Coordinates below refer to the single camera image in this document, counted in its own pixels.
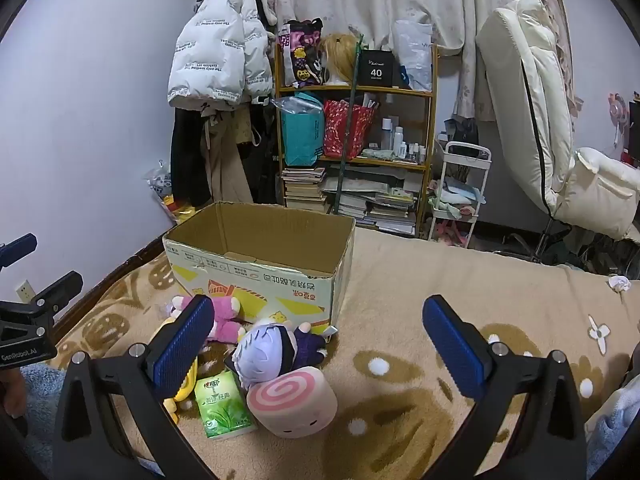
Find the cream recliner chair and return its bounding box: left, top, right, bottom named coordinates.
left=475, top=0, right=640, bottom=263

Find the light blue fleece clothing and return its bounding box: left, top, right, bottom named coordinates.
left=585, top=385, right=640, bottom=480

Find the white-haired navy plush doll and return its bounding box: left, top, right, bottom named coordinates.
left=231, top=321, right=339, bottom=391

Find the brown patterned blanket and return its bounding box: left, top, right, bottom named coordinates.
left=52, top=227, right=640, bottom=480

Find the printed tote bag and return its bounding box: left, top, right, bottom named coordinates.
left=277, top=18, right=326, bottom=88

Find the group of white bottles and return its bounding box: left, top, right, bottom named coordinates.
left=379, top=115, right=429, bottom=163

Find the beige coat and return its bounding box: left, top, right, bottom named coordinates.
left=200, top=105, right=257, bottom=206

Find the pile of papers and books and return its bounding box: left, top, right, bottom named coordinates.
left=320, top=169, right=424, bottom=237

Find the plastic bag with items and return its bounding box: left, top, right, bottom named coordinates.
left=142, top=160, right=202, bottom=226

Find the printed cardboard box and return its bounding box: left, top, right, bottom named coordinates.
left=162, top=202, right=357, bottom=329

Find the pink swirl roll plush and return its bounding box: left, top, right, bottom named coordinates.
left=246, top=366, right=337, bottom=440

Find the teal bag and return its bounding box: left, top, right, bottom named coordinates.
left=280, top=92, right=326, bottom=168

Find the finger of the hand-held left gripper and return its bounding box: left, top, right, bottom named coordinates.
left=0, top=270, right=84, bottom=318
left=0, top=232, right=39, bottom=269

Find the black box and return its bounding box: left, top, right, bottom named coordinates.
left=359, top=50, right=397, bottom=89

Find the green pole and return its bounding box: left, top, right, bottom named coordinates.
left=334, top=42, right=363, bottom=211

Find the red bag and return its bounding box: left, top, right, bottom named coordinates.
left=322, top=100, right=377, bottom=161

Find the white puffer jacket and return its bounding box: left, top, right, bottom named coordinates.
left=167, top=0, right=275, bottom=111

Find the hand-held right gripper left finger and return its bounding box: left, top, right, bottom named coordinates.
left=52, top=294, right=216, bottom=480

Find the pink fan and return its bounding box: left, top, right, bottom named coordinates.
left=607, top=91, right=632, bottom=151

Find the pink plush toy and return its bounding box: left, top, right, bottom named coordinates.
left=171, top=295, right=247, bottom=345

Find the person's left hand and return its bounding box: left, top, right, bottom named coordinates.
left=0, top=366, right=29, bottom=417

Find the stack of books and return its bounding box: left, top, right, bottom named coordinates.
left=281, top=166, right=333, bottom=213

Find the blonde wig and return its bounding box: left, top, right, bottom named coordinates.
left=320, top=32, right=362, bottom=86

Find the white plastic bag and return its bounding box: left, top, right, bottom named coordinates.
left=392, top=20, right=434, bottom=93

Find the dark wooden bed frame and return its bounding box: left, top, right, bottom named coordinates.
left=52, top=242, right=168, bottom=333

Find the green tissue pack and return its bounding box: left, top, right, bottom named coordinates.
left=194, top=371, right=258, bottom=439

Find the white trolley cart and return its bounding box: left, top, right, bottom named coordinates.
left=425, top=141, right=493, bottom=248

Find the yellow plush toy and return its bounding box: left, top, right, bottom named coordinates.
left=149, top=310, right=199, bottom=426

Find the wooden shelf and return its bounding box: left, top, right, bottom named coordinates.
left=274, top=42, right=440, bottom=241

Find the black coat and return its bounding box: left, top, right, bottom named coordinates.
left=170, top=105, right=213, bottom=208

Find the clear plastic bag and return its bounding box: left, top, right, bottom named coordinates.
left=272, top=96, right=326, bottom=117

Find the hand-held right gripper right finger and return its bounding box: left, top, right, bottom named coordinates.
left=421, top=294, right=588, bottom=480

